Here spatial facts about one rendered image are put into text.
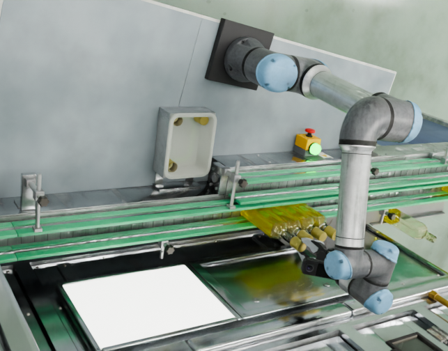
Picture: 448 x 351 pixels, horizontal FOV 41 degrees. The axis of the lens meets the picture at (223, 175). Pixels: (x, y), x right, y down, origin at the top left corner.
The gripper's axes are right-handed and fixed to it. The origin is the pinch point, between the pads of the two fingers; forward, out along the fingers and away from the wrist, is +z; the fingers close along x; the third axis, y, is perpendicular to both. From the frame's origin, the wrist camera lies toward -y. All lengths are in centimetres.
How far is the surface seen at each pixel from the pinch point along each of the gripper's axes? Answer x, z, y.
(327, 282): -11.3, -4.6, 11.9
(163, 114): 29, 40, -36
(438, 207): -1, 32, 110
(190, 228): -5.9, 26.2, -25.2
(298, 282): -12.3, -1.5, 2.1
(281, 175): 14.6, 24.9, 6.0
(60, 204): -1, 34, -67
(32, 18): 51, 43, -81
